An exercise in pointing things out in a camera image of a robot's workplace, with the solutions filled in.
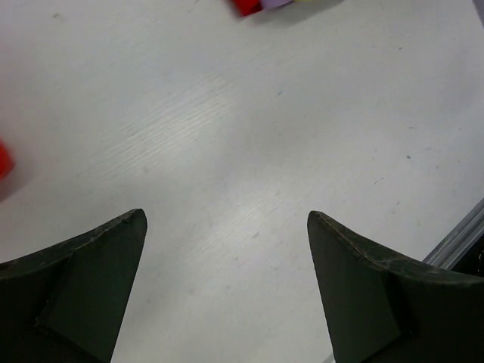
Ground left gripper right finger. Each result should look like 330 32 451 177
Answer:
307 211 483 362

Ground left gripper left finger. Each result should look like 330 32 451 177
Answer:
1 209 147 362

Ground folded purple trousers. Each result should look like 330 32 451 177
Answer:
259 0 293 10

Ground red plastic tray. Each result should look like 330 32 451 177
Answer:
0 140 15 180

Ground folded red garment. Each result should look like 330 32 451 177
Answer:
228 0 263 17

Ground aluminium rail frame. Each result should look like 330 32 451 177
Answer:
423 199 483 271

